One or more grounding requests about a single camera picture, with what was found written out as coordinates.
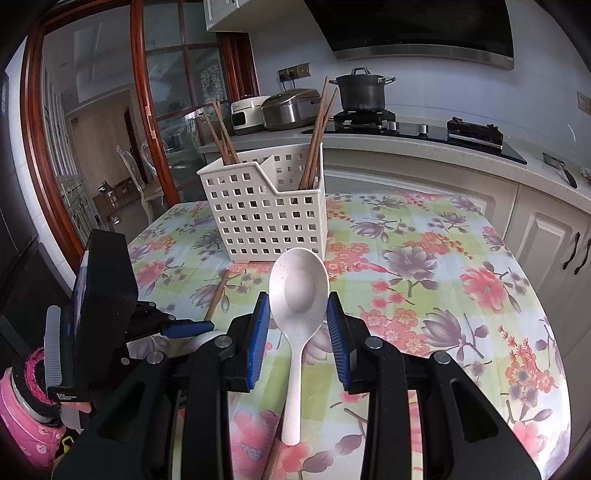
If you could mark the red wooden glass sliding door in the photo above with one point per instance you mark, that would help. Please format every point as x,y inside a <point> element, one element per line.
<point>141,115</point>

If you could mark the person's left forearm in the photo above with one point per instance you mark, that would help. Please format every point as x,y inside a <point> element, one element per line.
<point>23,434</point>

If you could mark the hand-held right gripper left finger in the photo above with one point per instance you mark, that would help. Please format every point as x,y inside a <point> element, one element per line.
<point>258,341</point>

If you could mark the person's left hand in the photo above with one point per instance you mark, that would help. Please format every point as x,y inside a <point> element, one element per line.
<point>82,407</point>

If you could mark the white dining chair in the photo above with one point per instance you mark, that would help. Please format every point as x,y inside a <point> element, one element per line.
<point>138,175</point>

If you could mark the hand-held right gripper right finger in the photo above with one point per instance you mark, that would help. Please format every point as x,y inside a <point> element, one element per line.
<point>339,341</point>

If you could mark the floral tablecloth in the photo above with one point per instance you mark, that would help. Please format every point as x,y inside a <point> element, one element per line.
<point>415,221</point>

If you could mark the small yellow object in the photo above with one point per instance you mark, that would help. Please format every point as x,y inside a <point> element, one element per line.
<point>68,444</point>

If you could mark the white rice cooker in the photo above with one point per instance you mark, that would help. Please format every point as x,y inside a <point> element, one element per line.
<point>244,117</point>

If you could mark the cardboard box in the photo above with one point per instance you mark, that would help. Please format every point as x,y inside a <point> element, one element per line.
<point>125,189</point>
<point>105,203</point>

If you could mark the black burner grate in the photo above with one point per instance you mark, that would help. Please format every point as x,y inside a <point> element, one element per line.
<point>475,134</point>
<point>364,117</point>

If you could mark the white display cabinet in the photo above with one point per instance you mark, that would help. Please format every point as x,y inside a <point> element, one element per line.
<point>69,175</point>

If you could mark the small patterned bowl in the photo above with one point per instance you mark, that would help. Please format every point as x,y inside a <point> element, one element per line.
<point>586,174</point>

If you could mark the white plastic spoon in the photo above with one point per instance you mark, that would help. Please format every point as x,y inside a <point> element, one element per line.
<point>203,344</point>
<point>298,286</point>

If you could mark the white upper cabinet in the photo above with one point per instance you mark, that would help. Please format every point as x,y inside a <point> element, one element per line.
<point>226,14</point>

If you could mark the silver rice cooker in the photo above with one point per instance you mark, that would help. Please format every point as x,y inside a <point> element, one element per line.
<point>288,110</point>

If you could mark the black glass gas cooktop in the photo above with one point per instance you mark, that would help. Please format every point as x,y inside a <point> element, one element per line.
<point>425,136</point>

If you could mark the black range hood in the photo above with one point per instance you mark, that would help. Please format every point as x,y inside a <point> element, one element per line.
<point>415,23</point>

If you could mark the grey lidded stock pot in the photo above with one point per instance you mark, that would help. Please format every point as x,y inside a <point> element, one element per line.
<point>364,94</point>

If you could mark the red wooden door frame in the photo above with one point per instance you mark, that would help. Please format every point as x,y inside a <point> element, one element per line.
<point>39,138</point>

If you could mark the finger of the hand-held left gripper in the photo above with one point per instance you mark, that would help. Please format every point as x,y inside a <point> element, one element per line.
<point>189,327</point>

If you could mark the white perforated utensil basket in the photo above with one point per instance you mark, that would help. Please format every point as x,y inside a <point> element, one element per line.
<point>268,221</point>

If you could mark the gold wall socket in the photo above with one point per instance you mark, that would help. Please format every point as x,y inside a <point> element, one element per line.
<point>295,70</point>
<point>584,102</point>

